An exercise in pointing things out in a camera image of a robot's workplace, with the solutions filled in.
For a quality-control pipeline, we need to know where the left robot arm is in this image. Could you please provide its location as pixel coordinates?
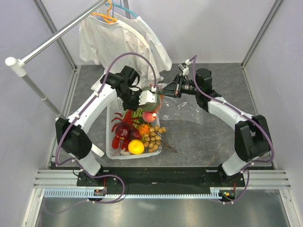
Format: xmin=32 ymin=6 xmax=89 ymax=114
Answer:
xmin=55 ymin=66 xmax=140 ymax=186

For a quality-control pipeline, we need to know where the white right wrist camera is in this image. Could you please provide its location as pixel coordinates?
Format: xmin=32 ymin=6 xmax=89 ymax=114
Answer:
xmin=178 ymin=59 xmax=191 ymax=76

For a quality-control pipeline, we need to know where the pink peach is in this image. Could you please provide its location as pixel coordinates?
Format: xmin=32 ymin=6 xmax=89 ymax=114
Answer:
xmin=142 ymin=112 xmax=157 ymax=123

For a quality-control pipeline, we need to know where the white t-shirt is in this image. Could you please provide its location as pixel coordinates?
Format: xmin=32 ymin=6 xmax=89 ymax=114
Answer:
xmin=79 ymin=7 xmax=172 ymax=87

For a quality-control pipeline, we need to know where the white plastic basket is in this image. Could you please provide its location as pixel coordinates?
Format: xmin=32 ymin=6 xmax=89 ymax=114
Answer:
xmin=106 ymin=98 xmax=166 ymax=159

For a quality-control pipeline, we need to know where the blue-grey cable duct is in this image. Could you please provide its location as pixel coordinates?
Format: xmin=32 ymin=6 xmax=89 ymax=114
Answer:
xmin=44 ymin=188 xmax=222 ymax=199

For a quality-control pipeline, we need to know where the blue clothes hanger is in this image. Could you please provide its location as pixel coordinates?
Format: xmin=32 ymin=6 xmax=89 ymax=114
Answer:
xmin=105 ymin=0 xmax=138 ymax=19

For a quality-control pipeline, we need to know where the green leafy vegetable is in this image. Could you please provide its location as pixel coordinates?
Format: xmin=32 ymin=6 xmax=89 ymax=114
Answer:
xmin=132 ymin=108 xmax=144 ymax=128

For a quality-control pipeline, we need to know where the metal clothes rack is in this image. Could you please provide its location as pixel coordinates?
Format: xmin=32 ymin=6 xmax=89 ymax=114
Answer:
xmin=4 ymin=0 xmax=108 ymax=158

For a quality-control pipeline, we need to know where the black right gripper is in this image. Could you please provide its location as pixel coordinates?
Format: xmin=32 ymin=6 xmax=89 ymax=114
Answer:
xmin=158 ymin=74 xmax=201 ymax=99

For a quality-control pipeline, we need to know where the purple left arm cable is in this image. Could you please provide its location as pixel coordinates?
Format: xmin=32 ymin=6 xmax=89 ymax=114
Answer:
xmin=42 ymin=52 xmax=158 ymax=215

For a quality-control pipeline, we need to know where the red toy lobster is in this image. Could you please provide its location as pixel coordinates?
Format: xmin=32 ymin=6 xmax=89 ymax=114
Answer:
xmin=111 ymin=110 xmax=137 ymax=151

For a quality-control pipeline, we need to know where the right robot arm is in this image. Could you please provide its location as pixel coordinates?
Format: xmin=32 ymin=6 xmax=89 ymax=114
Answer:
xmin=160 ymin=68 xmax=274 ymax=186

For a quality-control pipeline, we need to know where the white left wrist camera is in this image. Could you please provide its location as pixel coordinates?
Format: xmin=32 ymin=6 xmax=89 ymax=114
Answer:
xmin=139 ymin=87 xmax=157 ymax=105

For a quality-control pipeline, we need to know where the brown longan bunch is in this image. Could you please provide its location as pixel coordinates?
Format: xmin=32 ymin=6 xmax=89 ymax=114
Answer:
xmin=142 ymin=125 xmax=178 ymax=153

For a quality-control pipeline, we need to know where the clear orange-zipper zip bag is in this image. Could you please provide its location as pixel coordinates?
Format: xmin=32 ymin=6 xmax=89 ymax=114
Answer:
xmin=154 ymin=95 xmax=203 ymax=124

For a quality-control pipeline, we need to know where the orange clothes hanger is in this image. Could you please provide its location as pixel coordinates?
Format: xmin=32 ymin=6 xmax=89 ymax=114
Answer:
xmin=91 ymin=0 xmax=117 ymax=24

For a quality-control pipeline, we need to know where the yellow lemon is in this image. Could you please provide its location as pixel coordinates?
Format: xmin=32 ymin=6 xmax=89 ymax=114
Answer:
xmin=128 ymin=140 xmax=145 ymax=155

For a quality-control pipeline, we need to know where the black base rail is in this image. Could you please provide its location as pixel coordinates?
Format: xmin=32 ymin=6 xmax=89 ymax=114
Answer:
xmin=77 ymin=167 xmax=245 ymax=194

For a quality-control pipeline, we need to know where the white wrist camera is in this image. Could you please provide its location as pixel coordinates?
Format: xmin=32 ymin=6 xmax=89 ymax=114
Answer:
xmin=139 ymin=87 xmax=157 ymax=105
xmin=178 ymin=59 xmax=191 ymax=76

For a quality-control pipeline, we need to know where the white garlic bulb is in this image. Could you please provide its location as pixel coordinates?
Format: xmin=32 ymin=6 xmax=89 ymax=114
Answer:
xmin=120 ymin=149 xmax=131 ymax=156

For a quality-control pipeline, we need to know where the green netted melon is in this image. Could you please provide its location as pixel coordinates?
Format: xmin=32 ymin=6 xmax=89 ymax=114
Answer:
xmin=140 ymin=90 xmax=161 ymax=112

